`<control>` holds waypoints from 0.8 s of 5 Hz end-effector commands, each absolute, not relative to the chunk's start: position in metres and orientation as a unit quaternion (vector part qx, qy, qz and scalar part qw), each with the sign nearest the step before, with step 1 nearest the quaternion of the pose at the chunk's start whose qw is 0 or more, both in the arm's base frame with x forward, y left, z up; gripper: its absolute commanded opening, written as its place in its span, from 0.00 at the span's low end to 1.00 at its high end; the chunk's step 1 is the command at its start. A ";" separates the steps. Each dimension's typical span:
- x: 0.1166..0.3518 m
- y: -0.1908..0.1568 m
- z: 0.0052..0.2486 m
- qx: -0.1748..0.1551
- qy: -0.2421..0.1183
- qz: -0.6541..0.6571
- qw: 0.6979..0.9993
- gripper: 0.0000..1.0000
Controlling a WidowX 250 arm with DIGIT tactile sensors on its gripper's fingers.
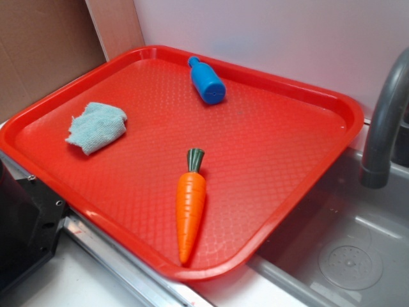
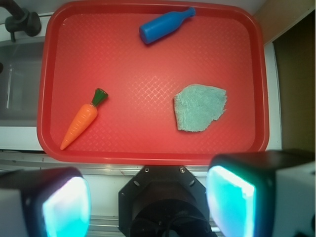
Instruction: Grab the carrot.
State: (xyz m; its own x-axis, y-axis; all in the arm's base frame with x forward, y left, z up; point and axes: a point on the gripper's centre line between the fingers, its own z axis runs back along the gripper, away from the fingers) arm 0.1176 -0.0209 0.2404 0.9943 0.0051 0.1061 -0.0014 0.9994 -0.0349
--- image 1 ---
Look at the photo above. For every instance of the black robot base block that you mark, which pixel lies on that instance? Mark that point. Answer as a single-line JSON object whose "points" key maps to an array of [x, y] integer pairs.
{"points": [[32, 216]]}

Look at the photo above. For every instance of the orange toy carrot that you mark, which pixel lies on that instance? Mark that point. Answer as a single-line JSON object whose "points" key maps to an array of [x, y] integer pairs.
{"points": [[190, 203]]}

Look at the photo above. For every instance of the red plastic tray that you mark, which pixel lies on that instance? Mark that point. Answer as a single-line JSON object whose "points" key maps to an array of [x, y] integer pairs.
{"points": [[266, 144]]}

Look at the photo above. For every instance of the blue toy bottle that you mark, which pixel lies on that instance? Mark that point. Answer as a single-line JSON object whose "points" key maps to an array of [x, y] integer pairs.
{"points": [[207, 83]]}

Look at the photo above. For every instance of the light blue cloth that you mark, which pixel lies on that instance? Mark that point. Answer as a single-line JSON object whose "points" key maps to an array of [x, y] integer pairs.
{"points": [[98, 126]]}

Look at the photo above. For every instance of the grey plastic sink basin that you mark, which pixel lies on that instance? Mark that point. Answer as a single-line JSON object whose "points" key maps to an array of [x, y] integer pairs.
{"points": [[343, 244]]}

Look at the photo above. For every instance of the grey sink faucet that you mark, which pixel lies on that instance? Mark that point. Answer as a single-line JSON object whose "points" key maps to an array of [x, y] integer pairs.
{"points": [[387, 138]]}

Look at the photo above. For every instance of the brown cardboard panel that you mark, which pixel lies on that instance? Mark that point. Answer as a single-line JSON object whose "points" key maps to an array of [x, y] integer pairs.
{"points": [[47, 44]]}

